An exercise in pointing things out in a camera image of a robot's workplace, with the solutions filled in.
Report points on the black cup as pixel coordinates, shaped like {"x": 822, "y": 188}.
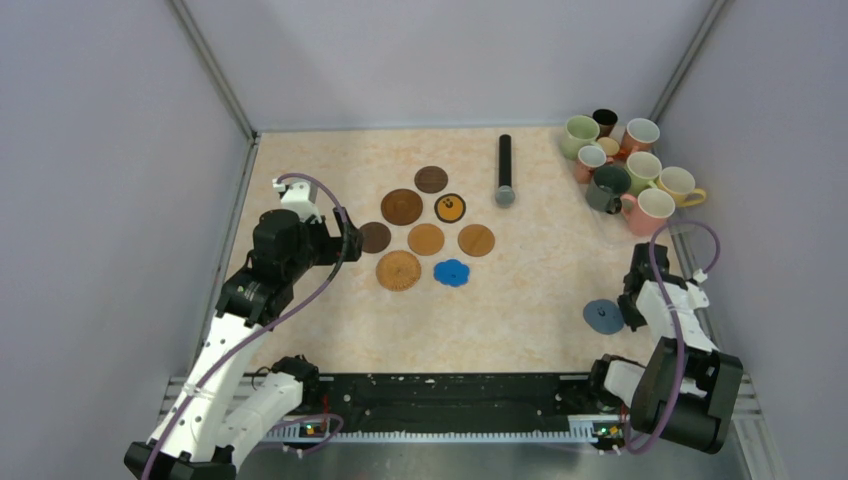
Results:
{"x": 606, "y": 119}

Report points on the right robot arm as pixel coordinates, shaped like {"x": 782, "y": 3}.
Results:
{"x": 686, "y": 392}

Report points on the dark green mug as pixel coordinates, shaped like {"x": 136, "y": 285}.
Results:
{"x": 606, "y": 188}

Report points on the small yellow cup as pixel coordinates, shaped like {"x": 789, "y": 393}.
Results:
{"x": 610, "y": 146}

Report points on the pale green cup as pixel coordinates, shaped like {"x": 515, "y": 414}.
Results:
{"x": 643, "y": 169}

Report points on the brown ringed wooden coaster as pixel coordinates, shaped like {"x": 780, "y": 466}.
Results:
{"x": 401, "y": 207}

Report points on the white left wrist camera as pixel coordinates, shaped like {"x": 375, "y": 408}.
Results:
{"x": 299, "y": 196}

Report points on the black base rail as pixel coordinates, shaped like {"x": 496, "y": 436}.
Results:
{"x": 465, "y": 403}

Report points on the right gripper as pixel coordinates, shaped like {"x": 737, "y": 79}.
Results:
{"x": 631, "y": 319}

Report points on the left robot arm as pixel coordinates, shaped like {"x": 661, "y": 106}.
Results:
{"x": 203, "y": 437}

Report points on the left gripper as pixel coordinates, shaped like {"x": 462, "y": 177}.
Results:
{"x": 346, "y": 247}

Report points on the yellow mug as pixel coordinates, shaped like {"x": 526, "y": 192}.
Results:
{"x": 680, "y": 184}

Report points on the dark brown wooden coaster bottom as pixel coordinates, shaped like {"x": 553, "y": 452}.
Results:
{"x": 376, "y": 237}

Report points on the woven rattan coaster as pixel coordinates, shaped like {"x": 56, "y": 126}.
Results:
{"x": 398, "y": 270}

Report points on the grey blue coaster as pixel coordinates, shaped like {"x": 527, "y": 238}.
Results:
{"x": 603, "y": 316}

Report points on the light green mug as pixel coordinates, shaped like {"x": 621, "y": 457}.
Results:
{"x": 579, "y": 131}

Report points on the small pink cup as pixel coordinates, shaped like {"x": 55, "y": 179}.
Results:
{"x": 589, "y": 159}

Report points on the blue flower coaster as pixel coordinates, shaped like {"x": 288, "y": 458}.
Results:
{"x": 452, "y": 273}

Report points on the light wooden coaster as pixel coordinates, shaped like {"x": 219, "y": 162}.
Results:
{"x": 426, "y": 239}
{"x": 476, "y": 240}

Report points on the orange face coaster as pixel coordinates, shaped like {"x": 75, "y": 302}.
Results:
{"x": 450, "y": 208}

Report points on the black microphone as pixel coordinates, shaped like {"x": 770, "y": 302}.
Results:
{"x": 504, "y": 194}

